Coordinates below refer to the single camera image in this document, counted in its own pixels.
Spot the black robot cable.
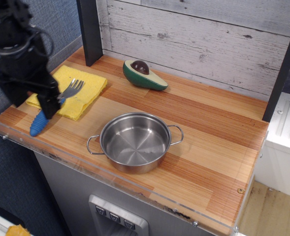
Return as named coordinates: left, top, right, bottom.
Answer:
left=0, top=27, right=55, bottom=59

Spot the stainless steel pot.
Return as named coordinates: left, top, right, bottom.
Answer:
left=86, top=112, right=184, bottom=174

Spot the black right vertical post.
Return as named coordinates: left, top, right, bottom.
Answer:
left=262, top=42, right=290, bottom=122

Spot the blue handled metal fork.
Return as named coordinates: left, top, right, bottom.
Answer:
left=30, top=79, right=84, bottom=137

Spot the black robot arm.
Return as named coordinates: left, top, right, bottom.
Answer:
left=0, top=0, right=61, bottom=119

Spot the silver dispenser button panel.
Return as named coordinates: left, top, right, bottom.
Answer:
left=89, top=194, right=149, bottom=236

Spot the black vertical post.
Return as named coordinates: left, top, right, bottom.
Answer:
left=262, top=42, right=290, bottom=122
left=76, top=0, right=103, bottom=66

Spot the yellow folded cloth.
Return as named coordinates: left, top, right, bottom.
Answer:
left=25, top=64, right=108, bottom=121

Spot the black left vertical post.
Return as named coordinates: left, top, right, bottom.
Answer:
left=76, top=0, right=103, bottom=66

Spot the toy avocado half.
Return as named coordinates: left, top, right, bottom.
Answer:
left=123, top=60, right=168, bottom=91

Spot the yellow object bottom left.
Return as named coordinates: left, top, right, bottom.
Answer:
left=5, top=225, right=31, bottom=236

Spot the clear acrylic counter guard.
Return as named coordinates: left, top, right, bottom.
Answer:
left=0, top=34, right=270, bottom=236

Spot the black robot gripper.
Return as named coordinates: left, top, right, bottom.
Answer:
left=0, top=36, right=61, bottom=119

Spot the grey toy fridge cabinet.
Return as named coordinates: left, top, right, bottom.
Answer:
left=35, top=153, right=210, bottom=236

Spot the white side cabinet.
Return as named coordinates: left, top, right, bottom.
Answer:
left=254, top=93, right=290, bottom=195

